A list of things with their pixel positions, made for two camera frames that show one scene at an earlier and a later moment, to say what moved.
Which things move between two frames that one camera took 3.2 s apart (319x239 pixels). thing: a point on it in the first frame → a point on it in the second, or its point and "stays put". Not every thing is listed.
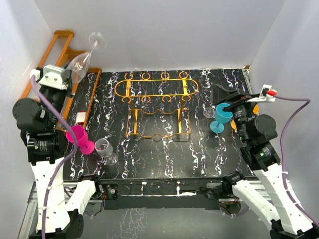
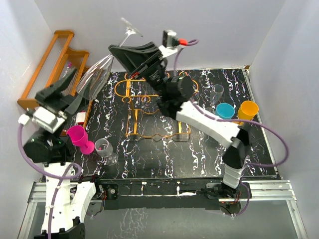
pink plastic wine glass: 86,146 stays put
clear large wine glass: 79,67 → 93,80
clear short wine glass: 104,149 stays put
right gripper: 220,94 → 140,61
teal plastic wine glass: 222,116 stays put
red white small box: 80,117 stays put
